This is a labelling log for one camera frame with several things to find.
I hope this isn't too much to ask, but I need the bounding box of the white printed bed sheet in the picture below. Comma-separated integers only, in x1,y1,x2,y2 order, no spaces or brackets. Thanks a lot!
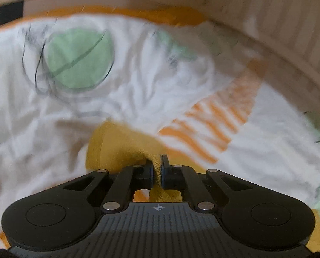
0,13,320,249

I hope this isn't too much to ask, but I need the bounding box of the mustard yellow knitted garment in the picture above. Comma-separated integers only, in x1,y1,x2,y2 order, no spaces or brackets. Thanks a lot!
86,120,320,254

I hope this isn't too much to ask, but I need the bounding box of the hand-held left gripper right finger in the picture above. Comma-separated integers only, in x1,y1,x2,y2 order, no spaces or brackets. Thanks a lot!
161,154,251,211

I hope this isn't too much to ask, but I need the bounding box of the orange mattress cover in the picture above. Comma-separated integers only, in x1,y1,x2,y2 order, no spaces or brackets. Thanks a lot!
20,5,207,27

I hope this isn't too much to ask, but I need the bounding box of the beige slatted panel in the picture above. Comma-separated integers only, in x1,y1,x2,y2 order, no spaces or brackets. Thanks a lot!
207,0,320,82

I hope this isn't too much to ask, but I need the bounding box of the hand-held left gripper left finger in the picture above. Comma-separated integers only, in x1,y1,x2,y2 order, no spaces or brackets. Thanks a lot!
64,159,154,211

